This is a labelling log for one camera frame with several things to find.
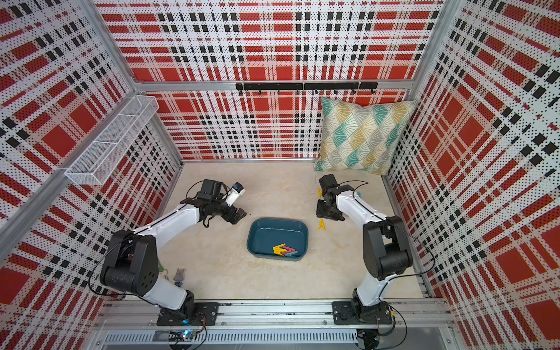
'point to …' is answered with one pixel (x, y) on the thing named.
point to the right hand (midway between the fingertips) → (328, 213)
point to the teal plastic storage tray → (263, 234)
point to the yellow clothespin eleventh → (321, 224)
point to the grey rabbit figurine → (179, 277)
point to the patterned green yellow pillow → (362, 138)
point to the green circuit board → (187, 335)
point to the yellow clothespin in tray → (284, 251)
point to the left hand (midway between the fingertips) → (239, 207)
